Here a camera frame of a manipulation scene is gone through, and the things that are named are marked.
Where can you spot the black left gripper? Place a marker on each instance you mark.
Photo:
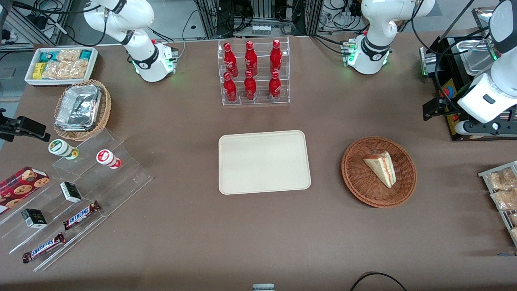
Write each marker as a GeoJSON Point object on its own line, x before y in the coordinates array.
{"type": "Point", "coordinates": [445, 102]}

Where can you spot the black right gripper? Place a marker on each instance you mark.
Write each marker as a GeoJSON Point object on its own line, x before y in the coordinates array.
{"type": "Point", "coordinates": [11, 126]}

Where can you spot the triangular sandwich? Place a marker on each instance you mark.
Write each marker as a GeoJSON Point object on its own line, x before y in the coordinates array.
{"type": "Point", "coordinates": [381, 167]}

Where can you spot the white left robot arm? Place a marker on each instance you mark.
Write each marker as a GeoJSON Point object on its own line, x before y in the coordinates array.
{"type": "Point", "coordinates": [375, 24]}

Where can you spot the light tan wicker basket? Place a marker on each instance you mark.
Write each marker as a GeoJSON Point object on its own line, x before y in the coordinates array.
{"type": "Point", "coordinates": [106, 105]}

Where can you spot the round brown wicker basket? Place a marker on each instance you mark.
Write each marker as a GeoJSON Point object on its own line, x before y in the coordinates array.
{"type": "Point", "coordinates": [359, 182]}

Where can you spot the beige plastic tray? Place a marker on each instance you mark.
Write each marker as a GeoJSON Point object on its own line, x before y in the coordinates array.
{"type": "Point", "coordinates": [264, 161]}

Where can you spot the green lid yogurt cup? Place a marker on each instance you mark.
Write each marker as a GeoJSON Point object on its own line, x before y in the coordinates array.
{"type": "Point", "coordinates": [59, 147]}

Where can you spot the silver foil packets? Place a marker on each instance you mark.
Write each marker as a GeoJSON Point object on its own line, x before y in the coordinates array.
{"type": "Point", "coordinates": [78, 107]}

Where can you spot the white rectangular snack tub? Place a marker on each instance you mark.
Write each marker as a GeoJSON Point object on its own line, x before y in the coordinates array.
{"type": "Point", "coordinates": [60, 82]}

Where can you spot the clear bag of fried snacks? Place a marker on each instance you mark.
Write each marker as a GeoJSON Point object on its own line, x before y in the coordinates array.
{"type": "Point", "coordinates": [505, 200]}
{"type": "Point", "coordinates": [501, 180]}
{"type": "Point", "coordinates": [513, 219]}
{"type": "Point", "coordinates": [514, 233]}

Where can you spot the yellow snack packet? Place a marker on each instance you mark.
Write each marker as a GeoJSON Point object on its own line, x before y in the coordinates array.
{"type": "Point", "coordinates": [38, 70]}

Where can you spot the red chocolate chip cookie box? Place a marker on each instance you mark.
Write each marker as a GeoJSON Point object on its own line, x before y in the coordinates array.
{"type": "Point", "coordinates": [20, 186]}

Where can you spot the clear bag of crackers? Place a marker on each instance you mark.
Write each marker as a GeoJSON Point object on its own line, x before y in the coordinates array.
{"type": "Point", "coordinates": [69, 55]}
{"type": "Point", "coordinates": [64, 70]}

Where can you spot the black hot dog warmer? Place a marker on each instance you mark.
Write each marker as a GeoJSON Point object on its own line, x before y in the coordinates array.
{"type": "Point", "coordinates": [476, 60]}

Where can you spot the teal snack packet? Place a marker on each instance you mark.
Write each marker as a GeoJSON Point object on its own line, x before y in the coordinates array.
{"type": "Point", "coordinates": [86, 54]}
{"type": "Point", "coordinates": [48, 55]}

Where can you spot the small black carton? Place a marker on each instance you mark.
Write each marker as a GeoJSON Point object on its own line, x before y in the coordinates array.
{"type": "Point", "coordinates": [70, 192]}
{"type": "Point", "coordinates": [34, 218]}

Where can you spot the red lid yogurt cup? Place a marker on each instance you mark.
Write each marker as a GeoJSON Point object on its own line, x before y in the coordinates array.
{"type": "Point", "coordinates": [106, 157]}

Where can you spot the Snickers chocolate bar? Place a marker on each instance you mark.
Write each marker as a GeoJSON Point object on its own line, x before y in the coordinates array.
{"type": "Point", "coordinates": [80, 215]}
{"type": "Point", "coordinates": [43, 247]}

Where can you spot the clear acrylic stepped display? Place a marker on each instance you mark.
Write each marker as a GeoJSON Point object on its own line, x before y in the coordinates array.
{"type": "Point", "coordinates": [121, 178]}

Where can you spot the red cola bottle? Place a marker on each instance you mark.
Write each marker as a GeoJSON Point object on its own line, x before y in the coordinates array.
{"type": "Point", "coordinates": [276, 56]}
{"type": "Point", "coordinates": [250, 87]}
{"type": "Point", "coordinates": [230, 89]}
{"type": "Point", "coordinates": [230, 60]}
{"type": "Point", "coordinates": [274, 87]}
{"type": "Point", "coordinates": [251, 58]}

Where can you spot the clear acrylic bottle rack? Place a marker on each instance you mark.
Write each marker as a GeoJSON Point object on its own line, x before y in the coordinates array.
{"type": "Point", "coordinates": [260, 101]}

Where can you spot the white power strip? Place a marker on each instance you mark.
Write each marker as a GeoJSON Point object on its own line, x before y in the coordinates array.
{"type": "Point", "coordinates": [261, 29]}

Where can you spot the metal equipment rack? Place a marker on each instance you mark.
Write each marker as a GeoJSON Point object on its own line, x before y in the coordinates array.
{"type": "Point", "coordinates": [262, 12]}

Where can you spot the small grey device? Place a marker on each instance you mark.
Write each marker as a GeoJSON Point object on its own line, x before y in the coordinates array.
{"type": "Point", "coordinates": [263, 287]}

